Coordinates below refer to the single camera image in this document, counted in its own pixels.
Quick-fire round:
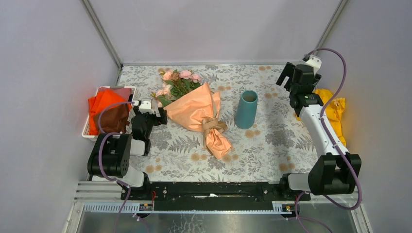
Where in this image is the yellow crumpled cloth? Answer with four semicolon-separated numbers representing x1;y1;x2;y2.
290;89;347;154

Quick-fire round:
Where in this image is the pink cloth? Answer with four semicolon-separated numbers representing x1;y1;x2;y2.
97;87;134;101

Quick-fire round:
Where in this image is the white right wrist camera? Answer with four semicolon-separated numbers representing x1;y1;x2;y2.
303;54;322;74

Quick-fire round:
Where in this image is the brown paper ribbon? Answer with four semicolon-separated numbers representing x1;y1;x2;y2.
202;93;228;149

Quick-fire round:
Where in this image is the floral patterned table mat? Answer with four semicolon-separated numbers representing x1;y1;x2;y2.
119;65;317;182

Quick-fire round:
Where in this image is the brown cloth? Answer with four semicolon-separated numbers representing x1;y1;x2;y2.
89;104;130;135

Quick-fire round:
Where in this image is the orange cloth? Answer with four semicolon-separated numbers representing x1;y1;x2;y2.
88;90;131;118

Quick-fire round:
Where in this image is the teal cylindrical vase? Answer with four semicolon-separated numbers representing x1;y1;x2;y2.
235;90;258;129

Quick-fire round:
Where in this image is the white plastic basket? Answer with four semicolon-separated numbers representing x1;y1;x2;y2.
81;86;137;142

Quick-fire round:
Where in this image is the aluminium frame rail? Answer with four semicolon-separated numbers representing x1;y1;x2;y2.
81;0;123;70

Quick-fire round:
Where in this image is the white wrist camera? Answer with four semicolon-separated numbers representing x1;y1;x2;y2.
133;99;155;115
303;54;322;74

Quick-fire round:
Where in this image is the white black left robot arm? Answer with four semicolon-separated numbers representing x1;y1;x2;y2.
87;104;168;200

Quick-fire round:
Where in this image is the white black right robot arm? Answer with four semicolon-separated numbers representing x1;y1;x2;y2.
276;63;361;200

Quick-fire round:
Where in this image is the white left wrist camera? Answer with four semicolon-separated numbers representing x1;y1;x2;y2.
133;99;155;115

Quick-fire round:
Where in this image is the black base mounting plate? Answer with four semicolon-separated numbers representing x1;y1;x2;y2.
120;182;299;212

